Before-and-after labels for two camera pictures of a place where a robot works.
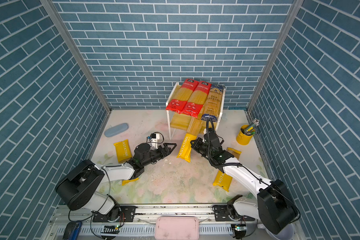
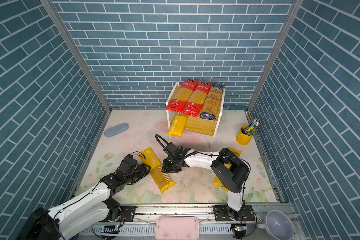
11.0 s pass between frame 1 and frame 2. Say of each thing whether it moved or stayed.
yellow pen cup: stayed
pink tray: stayed
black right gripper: moved
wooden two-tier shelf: stayed
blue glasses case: stayed
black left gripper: moved
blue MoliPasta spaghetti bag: stayed
